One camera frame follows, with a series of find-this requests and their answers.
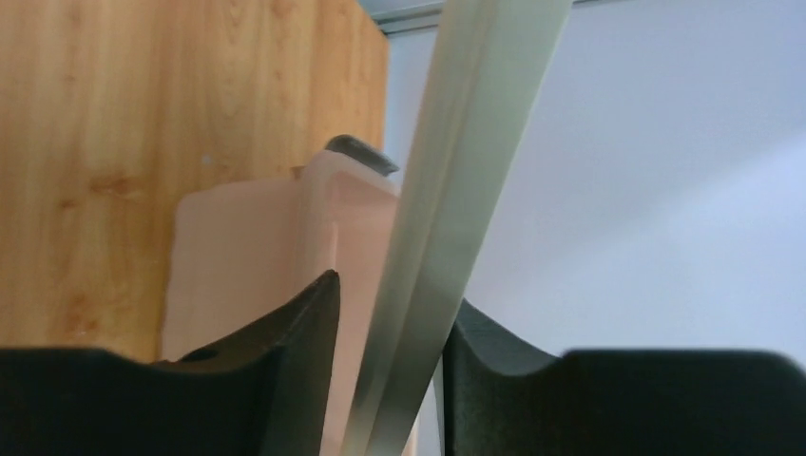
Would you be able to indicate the white bin lid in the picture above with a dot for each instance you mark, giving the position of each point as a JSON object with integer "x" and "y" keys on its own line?
{"x": 487, "y": 67}

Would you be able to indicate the pink plastic bin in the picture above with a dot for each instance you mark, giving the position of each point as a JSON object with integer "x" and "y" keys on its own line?
{"x": 243, "y": 249}

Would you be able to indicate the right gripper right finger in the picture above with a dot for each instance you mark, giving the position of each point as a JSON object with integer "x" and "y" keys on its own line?
{"x": 502, "y": 396}

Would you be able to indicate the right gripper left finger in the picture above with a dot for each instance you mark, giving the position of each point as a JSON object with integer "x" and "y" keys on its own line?
{"x": 261, "y": 390}

